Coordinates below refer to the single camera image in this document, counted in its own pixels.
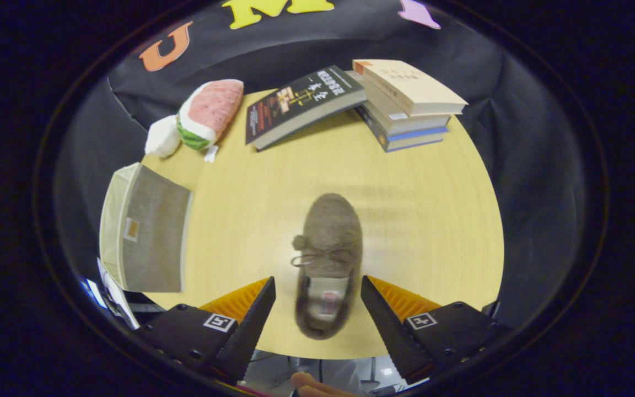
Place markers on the brown fuzzy shoe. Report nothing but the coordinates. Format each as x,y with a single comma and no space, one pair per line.
331,226

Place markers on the white plush toy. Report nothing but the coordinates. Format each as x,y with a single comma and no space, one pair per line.
162,138

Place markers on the black backdrop cloth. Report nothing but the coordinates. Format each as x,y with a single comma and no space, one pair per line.
516,138

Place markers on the black book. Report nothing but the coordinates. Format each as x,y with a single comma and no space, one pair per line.
301,102

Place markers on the grey white book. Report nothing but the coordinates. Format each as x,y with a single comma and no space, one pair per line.
411,124

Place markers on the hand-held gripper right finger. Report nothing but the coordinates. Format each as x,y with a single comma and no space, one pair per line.
392,336

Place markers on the grey fabric storage box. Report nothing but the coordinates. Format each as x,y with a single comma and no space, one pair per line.
157,237

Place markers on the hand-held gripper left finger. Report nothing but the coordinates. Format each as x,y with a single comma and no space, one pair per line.
248,336

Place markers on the blue book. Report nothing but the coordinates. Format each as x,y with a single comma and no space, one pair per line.
405,142

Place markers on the watermelon slice plush toy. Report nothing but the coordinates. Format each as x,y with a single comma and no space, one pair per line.
213,107

